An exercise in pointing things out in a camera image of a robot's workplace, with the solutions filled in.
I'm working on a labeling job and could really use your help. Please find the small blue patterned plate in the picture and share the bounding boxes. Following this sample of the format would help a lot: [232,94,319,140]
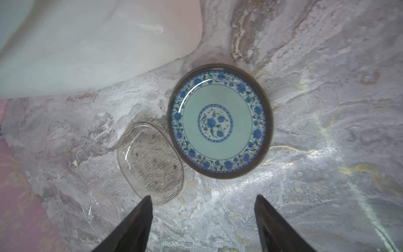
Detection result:
[168,64,273,179]

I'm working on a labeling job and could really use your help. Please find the white plastic bin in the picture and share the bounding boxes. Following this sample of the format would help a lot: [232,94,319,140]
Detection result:
[1,1,203,99]

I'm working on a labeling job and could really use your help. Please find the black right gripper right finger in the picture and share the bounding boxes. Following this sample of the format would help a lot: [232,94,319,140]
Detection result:
[255,195,315,252]

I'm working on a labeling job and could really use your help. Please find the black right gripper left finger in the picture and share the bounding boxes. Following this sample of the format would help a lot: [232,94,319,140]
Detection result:
[93,195,153,252]

